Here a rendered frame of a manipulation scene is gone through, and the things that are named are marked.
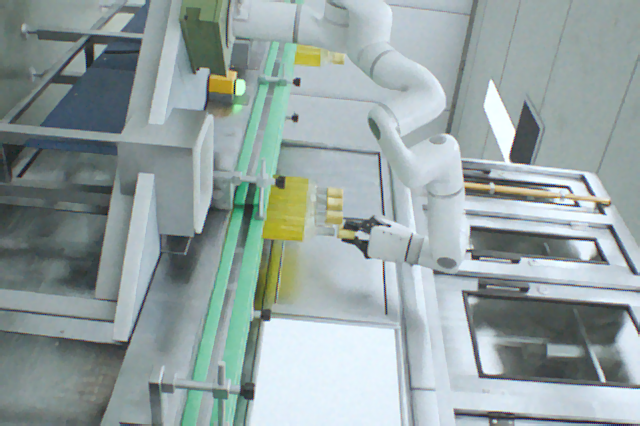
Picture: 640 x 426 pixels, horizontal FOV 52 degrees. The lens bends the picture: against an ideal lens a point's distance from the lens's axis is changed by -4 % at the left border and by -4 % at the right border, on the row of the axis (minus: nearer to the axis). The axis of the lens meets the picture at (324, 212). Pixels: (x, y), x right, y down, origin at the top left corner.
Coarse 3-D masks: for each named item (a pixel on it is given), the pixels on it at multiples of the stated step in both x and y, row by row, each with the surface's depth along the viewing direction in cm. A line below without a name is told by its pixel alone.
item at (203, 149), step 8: (208, 120) 142; (208, 128) 148; (200, 136) 136; (208, 136) 149; (200, 144) 134; (208, 144) 150; (200, 152) 151; (208, 152) 151; (200, 160) 152; (208, 160) 153; (200, 168) 153; (208, 168) 154; (200, 176) 155; (208, 176) 155; (200, 184) 156; (208, 184) 156; (200, 192) 157; (208, 192) 157; (200, 200) 155; (208, 200) 155; (200, 208) 152; (200, 216) 150; (200, 224) 147; (200, 232) 146
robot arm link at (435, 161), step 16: (384, 112) 140; (384, 128) 140; (384, 144) 142; (400, 144) 140; (416, 144) 144; (432, 144) 142; (448, 144) 142; (400, 160) 140; (416, 160) 140; (432, 160) 140; (448, 160) 142; (400, 176) 143; (416, 176) 140; (432, 176) 142; (448, 176) 144; (432, 192) 149; (448, 192) 147
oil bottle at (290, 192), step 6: (270, 186) 181; (288, 186) 181; (294, 186) 182; (270, 192) 178; (276, 192) 178; (282, 192) 179; (288, 192) 179; (294, 192) 179; (300, 192) 180; (306, 192) 180; (312, 192) 180; (282, 198) 178; (288, 198) 178; (294, 198) 178; (300, 198) 178; (306, 198) 178; (312, 198) 178
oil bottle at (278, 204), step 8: (272, 200) 176; (280, 200) 176; (288, 200) 176; (296, 200) 177; (272, 208) 173; (280, 208) 173; (288, 208) 173; (296, 208) 174; (304, 208) 174; (312, 208) 175; (312, 216) 174
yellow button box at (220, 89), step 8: (232, 72) 193; (208, 80) 188; (216, 80) 188; (224, 80) 188; (232, 80) 188; (208, 88) 190; (216, 88) 189; (224, 88) 189; (232, 88) 190; (208, 96) 191; (216, 96) 191; (224, 96) 191; (232, 96) 191
